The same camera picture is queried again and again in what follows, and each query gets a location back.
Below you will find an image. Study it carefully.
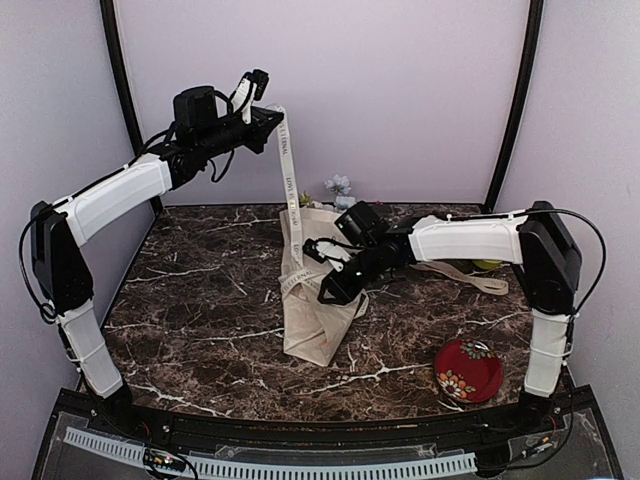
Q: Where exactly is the white printed ribbon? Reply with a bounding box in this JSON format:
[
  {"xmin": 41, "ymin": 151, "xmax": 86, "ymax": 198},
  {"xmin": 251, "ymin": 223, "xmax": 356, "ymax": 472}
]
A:
[{"xmin": 269, "ymin": 102, "xmax": 510, "ymax": 321}]

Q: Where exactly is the blue fake flower stem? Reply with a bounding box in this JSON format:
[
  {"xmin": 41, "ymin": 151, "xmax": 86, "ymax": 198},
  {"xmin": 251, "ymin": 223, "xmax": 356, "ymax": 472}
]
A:
[{"xmin": 324, "ymin": 175, "xmax": 356, "ymax": 211}]

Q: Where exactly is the red floral plate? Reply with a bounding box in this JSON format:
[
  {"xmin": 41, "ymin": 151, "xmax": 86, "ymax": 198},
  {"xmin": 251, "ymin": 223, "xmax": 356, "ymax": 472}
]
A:
[{"xmin": 434, "ymin": 339, "xmax": 503, "ymax": 404}]

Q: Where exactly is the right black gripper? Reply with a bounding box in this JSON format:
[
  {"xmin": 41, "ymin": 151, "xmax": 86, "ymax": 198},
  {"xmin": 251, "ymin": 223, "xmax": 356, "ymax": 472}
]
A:
[{"xmin": 318, "ymin": 243, "xmax": 385, "ymax": 305}]

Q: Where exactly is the left black frame post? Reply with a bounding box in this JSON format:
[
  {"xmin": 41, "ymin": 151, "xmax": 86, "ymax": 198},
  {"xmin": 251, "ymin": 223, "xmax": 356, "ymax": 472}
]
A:
[{"xmin": 99, "ymin": 0, "xmax": 164, "ymax": 217}]

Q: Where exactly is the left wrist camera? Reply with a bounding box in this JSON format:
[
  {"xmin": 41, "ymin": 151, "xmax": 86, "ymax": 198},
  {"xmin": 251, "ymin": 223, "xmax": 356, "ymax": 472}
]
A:
[{"xmin": 230, "ymin": 69, "xmax": 269, "ymax": 124}]

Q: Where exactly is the yellow-green cup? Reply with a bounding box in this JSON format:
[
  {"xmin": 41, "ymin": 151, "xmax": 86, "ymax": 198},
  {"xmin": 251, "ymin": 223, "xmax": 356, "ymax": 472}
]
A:
[{"xmin": 472, "ymin": 259, "xmax": 502, "ymax": 271}]

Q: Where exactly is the black front table rail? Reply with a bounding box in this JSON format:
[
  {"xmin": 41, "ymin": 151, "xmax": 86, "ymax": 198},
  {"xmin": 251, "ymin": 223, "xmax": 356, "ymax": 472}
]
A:
[{"xmin": 59, "ymin": 389, "xmax": 596, "ymax": 454}]

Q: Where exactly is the black frame post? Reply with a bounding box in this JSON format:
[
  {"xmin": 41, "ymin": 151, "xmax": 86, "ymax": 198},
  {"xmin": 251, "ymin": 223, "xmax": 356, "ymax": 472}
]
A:
[
  {"xmin": 482, "ymin": 0, "xmax": 544, "ymax": 212},
  {"xmin": 99, "ymin": 0, "xmax": 164, "ymax": 217}
]

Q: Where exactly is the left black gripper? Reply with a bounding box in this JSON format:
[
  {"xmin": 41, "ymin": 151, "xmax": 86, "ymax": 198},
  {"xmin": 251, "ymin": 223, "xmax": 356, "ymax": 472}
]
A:
[{"xmin": 199, "ymin": 105, "xmax": 285, "ymax": 158}]

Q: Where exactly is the beige wrapping paper sheet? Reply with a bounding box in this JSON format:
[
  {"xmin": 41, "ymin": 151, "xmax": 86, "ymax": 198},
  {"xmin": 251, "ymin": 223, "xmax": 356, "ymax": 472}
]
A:
[{"xmin": 279, "ymin": 210, "xmax": 369, "ymax": 367}]

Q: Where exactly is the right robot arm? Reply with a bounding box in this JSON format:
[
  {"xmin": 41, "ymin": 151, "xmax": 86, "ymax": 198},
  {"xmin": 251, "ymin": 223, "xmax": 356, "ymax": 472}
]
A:
[{"xmin": 303, "ymin": 201, "xmax": 582, "ymax": 434}]

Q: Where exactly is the right black frame post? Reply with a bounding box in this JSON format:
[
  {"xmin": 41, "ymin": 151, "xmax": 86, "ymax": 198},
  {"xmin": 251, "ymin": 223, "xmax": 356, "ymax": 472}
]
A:
[{"xmin": 482, "ymin": 0, "xmax": 544, "ymax": 212}]

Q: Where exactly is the white slotted cable duct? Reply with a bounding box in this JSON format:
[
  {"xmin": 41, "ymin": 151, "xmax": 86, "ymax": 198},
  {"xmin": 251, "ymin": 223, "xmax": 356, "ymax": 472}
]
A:
[{"xmin": 63, "ymin": 427, "xmax": 477, "ymax": 479}]

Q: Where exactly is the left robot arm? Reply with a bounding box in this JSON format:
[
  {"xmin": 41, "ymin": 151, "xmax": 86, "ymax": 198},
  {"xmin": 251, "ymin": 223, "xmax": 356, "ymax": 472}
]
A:
[{"xmin": 22, "ymin": 78, "xmax": 284, "ymax": 436}]

